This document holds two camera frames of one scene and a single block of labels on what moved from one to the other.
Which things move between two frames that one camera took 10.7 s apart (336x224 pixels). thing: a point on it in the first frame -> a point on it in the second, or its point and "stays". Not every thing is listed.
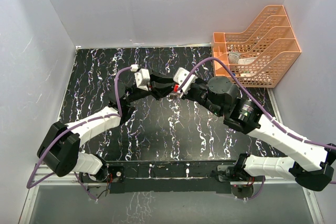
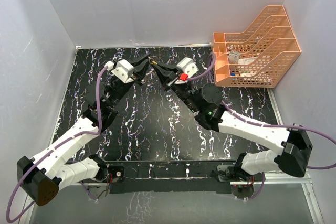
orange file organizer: [261, 54] stays
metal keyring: [174, 95] -> [149, 60]
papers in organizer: [234, 57] stays
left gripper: [164, 86] -> [140, 64]
